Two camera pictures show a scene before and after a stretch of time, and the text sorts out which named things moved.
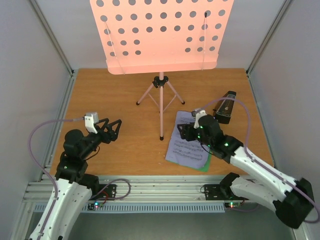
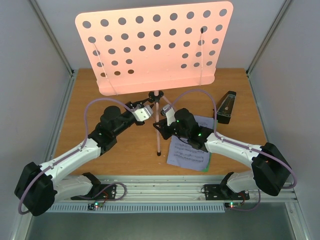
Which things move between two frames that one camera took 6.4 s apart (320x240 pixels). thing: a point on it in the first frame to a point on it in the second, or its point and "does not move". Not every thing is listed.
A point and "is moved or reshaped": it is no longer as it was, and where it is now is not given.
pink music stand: (141, 36) is moved or reshaped
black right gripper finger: (181, 128) to (161, 123)
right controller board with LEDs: (232, 205) does not move
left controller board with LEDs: (94, 206) does not move
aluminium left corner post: (52, 36) does not move
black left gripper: (113, 135) to (130, 105)
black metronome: (223, 109) does not move
